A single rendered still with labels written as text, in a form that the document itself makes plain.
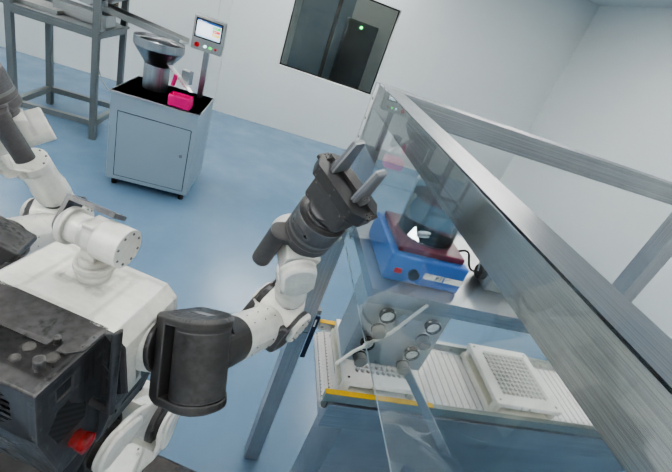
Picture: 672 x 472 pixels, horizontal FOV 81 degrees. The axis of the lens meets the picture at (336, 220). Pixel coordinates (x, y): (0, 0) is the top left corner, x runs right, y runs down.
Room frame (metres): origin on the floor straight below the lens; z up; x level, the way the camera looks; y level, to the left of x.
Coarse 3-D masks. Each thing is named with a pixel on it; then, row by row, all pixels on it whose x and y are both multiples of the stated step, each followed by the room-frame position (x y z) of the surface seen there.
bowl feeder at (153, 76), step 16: (144, 32) 3.06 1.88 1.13; (144, 48) 2.82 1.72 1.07; (160, 48) 2.85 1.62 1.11; (176, 48) 2.94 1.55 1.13; (144, 64) 2.93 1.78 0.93; (160, 64) 2.91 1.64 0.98; (144, 80) 2.92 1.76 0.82; (160, 80) 2.94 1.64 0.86; (176, 80) 2.95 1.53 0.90; (192, 80) 3.02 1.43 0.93
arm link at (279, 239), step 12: (288, 216) 0.63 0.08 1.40; (276, 228) 0.55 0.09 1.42; (288, 228) 0.55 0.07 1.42; (264, 240) 0.55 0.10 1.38; (276, 240) 0.54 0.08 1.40; (288, 240) 0.55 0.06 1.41; (264, 252) 0.56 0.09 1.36; (276, 252) 0.56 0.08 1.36; (288, 252) 0.56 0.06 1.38; (300, 252) 0.54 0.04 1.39; (312, 252) 0.54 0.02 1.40; (324, 252) 0.56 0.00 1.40; (264, 264) 0.57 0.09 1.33
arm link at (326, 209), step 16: (320, 160) 0.55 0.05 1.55; (320, 176) 0.54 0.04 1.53; (336, 176) 0.54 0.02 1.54; (352, 176) 0.56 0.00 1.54; (320, 192) 0.54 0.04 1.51; (336, 192) 0.52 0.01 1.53; (352, 192) 0.54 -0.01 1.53; (304, 208) 0.55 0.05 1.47; (320, 208) 0.54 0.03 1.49; (336, 208) 0.51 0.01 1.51; (352, 208) 0.50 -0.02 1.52; (368, 208) 0.53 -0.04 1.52; (304, 224) 0.53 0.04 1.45; (320, 224) 0.54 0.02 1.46; (336, 224) 0.52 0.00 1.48; (352, 224) 0.51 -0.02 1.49; (304, 240) 0.53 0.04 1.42; (320, 240) 0.53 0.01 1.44; (336, 240) 0.55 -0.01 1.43
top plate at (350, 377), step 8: (336, 320) 1.02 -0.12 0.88; (336, 328) 0.99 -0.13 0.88; (336, 336) 0.97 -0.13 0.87; (344, 360) 0.87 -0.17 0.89; (352, 360) 0.88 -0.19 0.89; (344, 368) 0.84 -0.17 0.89; (352, 368) 0.85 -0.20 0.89; (360, 368) 0.86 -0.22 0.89; (344, 376) 0.81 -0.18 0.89; (352, 376) 0.82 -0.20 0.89; (360, 376) 0.83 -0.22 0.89; (368, 376) 0.84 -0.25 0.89; (344, 384) 0.80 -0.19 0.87; (352, 384) 0.80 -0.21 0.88; (360, 384) 0.81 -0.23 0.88; (368, 384) 0.82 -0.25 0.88
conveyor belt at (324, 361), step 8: (320, 336) 1.01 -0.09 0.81; (328, 336) 1.02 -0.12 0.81; (320, 344) 0.97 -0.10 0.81; (328, 344) 0.98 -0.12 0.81; (320, 352) 0.94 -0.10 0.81; (328, 352) 0.95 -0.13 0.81; (320, 360) 0.91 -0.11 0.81; (328, 360) 0.92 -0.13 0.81; (320, 368) 0.88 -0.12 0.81; (328, 368) 0.89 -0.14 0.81; (320, 376) 0.85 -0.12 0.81; (328, 376) 0.86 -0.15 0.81; (320, 384) 0.83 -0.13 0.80; (328, 384) 0.83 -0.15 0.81; (320, 392) 0.80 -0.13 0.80; (320, 400) 0.78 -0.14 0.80
